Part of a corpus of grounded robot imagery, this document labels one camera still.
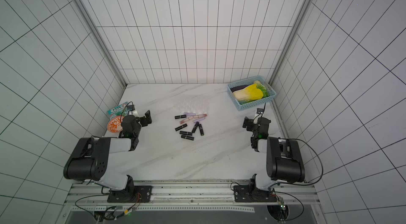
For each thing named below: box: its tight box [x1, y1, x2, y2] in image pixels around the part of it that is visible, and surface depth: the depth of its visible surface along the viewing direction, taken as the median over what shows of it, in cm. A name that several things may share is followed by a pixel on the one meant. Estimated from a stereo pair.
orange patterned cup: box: [107, 115, 124, 134], surface depth 97 cm
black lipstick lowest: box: [180, 134, 195, 141], surface depth 92 cm
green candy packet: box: [107, 101, 128, 120], surface depth 103 cm
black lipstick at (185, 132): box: [179, 130, 193, 136], surface depth 94 cm
